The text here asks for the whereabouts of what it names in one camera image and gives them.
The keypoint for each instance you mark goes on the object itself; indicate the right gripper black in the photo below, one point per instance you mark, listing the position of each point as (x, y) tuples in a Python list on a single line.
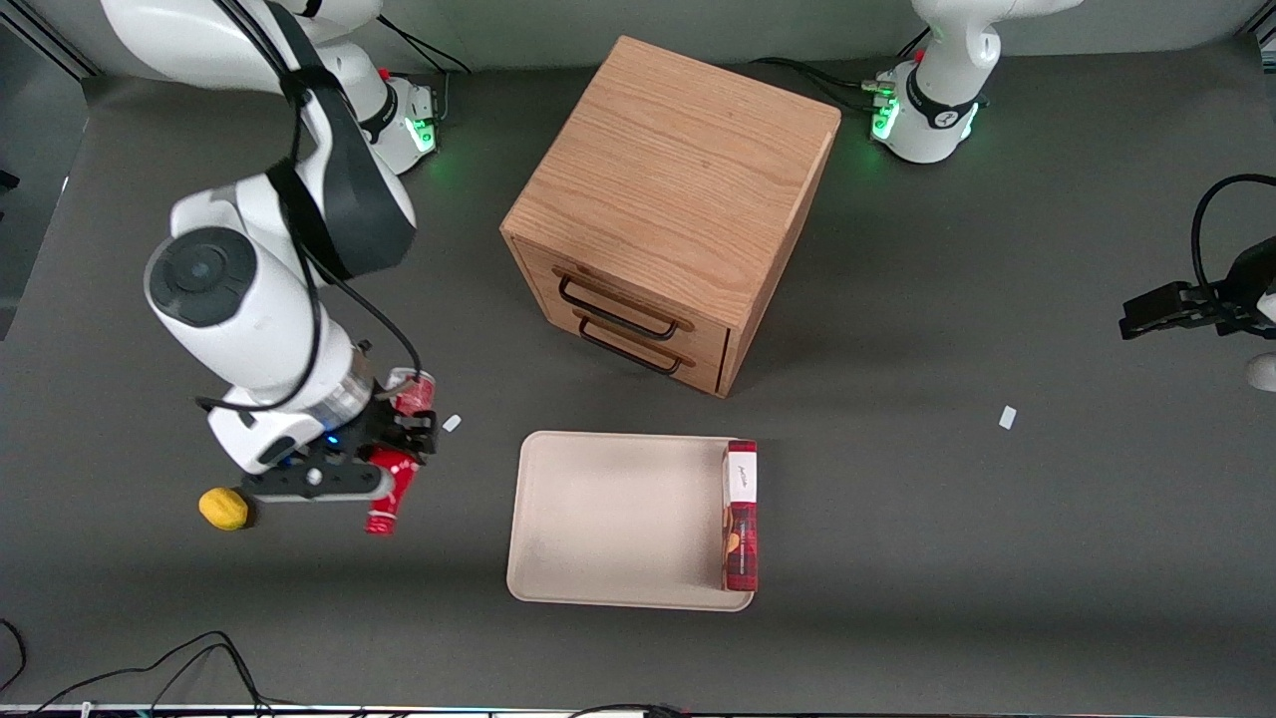
[(382, 424)]

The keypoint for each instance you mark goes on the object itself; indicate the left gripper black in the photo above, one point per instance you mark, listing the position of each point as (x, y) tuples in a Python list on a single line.
[(1250, 282)]

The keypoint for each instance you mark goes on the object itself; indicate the red coke bottle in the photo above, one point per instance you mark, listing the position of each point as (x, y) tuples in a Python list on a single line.
[(397, 484)]

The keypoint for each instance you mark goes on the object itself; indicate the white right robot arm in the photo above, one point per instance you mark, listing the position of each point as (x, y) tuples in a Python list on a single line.
[(239, 319)]

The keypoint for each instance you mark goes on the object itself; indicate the beige plastic tray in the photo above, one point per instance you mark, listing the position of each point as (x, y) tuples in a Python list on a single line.
[(618, 519)]

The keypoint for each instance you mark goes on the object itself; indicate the small white tape piece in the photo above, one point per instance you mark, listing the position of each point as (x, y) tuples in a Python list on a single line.
[(452, 423), (1008, 417)]

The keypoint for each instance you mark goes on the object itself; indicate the yellow lemon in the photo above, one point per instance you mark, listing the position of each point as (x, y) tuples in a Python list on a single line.
[(223, 509)]

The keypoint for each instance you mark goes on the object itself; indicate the red cookie box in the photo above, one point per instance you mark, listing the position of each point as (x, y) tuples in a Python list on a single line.
[(741, 538)]

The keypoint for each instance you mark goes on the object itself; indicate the wooden two-drawer cabinet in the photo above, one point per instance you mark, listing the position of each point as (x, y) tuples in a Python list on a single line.
[(668, 179)]

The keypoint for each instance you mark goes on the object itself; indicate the small black clamp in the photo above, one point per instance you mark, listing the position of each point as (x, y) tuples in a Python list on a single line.
[(6, 181)]

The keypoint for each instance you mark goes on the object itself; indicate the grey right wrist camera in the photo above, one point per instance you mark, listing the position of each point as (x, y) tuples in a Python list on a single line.
[(319, 484)]

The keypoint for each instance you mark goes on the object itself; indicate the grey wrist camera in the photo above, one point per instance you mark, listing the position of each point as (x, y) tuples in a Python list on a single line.
[(1264, 372), (319, 484)]

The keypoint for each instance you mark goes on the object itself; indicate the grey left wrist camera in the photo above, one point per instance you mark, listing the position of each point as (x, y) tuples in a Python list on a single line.
[(1264, 372)]

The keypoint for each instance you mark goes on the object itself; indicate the grey aluminium frame rail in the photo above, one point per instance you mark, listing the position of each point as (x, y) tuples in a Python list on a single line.
[(1261, 35), (50, 45)]

